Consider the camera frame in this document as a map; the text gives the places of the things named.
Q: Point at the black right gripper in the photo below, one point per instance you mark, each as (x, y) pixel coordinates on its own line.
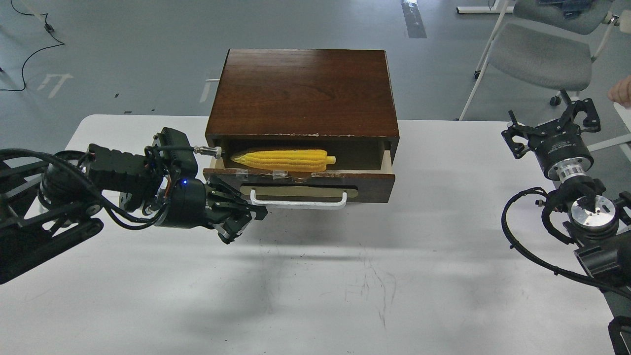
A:
(562, 148)

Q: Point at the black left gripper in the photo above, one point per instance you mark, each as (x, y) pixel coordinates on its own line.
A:
(192, 202)

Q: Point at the yellow corn cob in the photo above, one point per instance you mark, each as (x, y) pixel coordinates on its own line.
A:
(292, 160)

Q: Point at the wooden drawer with white handle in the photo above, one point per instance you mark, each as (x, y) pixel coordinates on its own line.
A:
(329, 190)

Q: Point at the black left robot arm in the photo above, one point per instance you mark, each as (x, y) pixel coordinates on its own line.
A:
(50, 206)

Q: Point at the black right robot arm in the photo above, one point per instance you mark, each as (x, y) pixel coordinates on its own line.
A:
(577, 212)

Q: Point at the dark wooden drawer cabinet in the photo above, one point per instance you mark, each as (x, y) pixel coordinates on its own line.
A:
(339, 100)

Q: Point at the person's bare hand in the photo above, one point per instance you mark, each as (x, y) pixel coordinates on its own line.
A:
(621, 92)

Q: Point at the grey office chair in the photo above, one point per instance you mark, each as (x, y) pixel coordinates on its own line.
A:
(544, 59)

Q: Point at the white table leg frame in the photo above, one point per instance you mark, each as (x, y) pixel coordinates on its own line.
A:
(492, 7)

